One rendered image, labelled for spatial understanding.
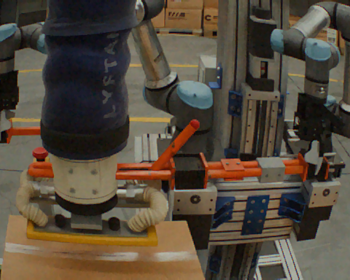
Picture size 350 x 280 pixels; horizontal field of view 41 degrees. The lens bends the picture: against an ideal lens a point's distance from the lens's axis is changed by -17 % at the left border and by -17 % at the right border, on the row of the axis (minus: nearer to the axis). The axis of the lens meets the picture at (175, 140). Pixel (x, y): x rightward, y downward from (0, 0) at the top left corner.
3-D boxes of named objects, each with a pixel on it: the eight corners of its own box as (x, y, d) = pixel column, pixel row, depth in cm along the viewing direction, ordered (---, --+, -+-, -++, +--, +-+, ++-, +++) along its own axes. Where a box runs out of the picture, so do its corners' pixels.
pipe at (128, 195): (25, 224, 117) (21, 205, 115) (31, 179, 140) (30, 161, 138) (157, 231, 122) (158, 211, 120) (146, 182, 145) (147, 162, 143)
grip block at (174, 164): (171, 192, 127) (172, 168, 125) (165, 173, 136) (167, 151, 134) (207, 190, 128) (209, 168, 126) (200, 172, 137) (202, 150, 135)
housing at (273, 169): (259, 184, 131) (262, 168, 130) (253, 173, 138) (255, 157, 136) (284, 182, 132) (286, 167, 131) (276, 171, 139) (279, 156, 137)
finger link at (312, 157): (301, 175, 132) (302, 140, 131) (319, 174, 132) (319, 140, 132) (305, 176, 128) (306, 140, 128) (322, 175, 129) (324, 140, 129)
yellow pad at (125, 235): (26, 239, 117) (23, 223, 115) (28, 219, 126) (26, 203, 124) (158, 247, 122) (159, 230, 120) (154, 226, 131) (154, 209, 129)
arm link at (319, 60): (335, 43, 123) (327, 47, 117) (332, 80, 128) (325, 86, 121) (310, 36, 127) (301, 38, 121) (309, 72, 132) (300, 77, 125)
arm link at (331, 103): (312, 119, 195) (315, 87, 190) (338, 129, 188) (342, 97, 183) (302, 128, 186) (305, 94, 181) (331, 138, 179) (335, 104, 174)
